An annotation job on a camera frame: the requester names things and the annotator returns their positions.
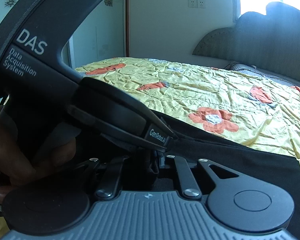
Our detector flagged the black pants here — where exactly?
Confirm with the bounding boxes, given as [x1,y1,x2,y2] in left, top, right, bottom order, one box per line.
[122,114,300,207]

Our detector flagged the grey padded headboard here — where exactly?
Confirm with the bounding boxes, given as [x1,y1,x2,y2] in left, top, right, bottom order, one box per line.
[192,1,300,67]

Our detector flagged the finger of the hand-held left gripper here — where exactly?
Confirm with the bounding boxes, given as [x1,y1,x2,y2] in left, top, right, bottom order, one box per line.
[144,109,178,140]

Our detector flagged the pale wardrobe door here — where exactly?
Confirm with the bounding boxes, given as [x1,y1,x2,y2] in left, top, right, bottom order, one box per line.
[0,0,130,70]

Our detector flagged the person's left hand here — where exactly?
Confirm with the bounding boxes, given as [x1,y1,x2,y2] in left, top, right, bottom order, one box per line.
[0,106,77,204]

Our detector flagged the grey pillow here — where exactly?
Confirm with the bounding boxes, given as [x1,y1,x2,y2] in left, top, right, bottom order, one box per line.
[224,62,300,94]

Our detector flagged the yellow floral bedspread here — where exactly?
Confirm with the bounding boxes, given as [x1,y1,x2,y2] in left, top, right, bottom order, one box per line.
[0,57,300,240]

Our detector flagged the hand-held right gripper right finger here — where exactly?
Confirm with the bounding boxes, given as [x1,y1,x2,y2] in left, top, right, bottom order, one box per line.
[160,154,243,198]

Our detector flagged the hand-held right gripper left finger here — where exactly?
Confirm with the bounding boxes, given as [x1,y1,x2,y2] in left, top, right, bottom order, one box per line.
[75,155,130,198]

